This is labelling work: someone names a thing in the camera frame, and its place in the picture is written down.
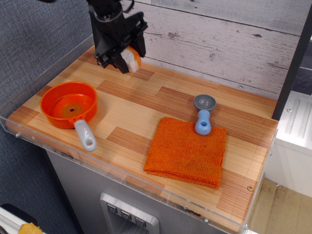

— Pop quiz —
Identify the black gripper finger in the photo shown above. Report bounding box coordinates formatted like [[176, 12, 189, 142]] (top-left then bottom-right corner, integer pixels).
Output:
[[111, 54, 129, 73], [131, 32, 146, 58]]

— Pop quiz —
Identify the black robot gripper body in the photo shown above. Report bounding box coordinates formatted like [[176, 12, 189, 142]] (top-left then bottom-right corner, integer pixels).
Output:
[[90, 9, 148, 67]]

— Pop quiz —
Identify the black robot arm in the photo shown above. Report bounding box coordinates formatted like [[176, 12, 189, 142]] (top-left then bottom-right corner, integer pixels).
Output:
[[87, 0, 148, 74]]

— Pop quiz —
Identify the grey blue toy scoop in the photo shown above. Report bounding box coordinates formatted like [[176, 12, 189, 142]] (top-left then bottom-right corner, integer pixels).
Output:
[[194, 94, 216, 136]]

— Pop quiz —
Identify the clear acrylic table guard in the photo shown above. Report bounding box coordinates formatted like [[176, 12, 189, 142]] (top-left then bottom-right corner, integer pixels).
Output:
[[4, 38, 277, 234]]

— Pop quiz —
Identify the orange folded cloth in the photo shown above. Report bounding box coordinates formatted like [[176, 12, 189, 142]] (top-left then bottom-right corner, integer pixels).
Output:
[[143, 117, 227, 188]]

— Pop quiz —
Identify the grey cabinet with dispenser panel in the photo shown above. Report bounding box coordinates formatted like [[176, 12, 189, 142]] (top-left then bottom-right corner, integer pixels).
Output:
[[45, 148, 227, 234]]

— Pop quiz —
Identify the black yellow object bottom left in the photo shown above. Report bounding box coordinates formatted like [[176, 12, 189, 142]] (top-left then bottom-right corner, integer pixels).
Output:
[[0, 203, 44, 234]]

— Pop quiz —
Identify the white ribbed appliance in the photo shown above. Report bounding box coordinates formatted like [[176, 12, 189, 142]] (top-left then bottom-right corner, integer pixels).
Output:
[[264, 91, 312, 197]]

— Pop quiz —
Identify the orange toy pot grey handle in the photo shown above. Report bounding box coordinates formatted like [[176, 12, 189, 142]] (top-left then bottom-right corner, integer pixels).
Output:
[[40, 81, 98, 152]]

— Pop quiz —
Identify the black vertical post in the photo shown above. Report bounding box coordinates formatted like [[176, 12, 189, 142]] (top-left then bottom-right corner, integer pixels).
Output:
[[272, 0, 312, 121]]

